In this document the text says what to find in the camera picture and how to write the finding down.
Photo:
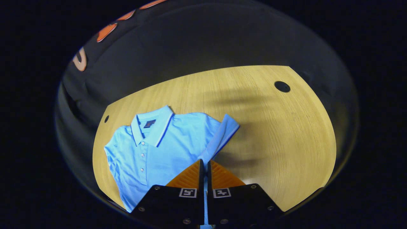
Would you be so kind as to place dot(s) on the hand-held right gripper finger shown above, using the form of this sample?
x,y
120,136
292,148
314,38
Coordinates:
x,y
201,179
209,181

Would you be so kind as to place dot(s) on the light blue polo T-shirt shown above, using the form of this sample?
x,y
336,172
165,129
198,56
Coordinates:
x,y
152,156

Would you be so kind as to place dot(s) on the black round table grommet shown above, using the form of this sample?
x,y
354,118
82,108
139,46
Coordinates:
x,y
106,119
282,86

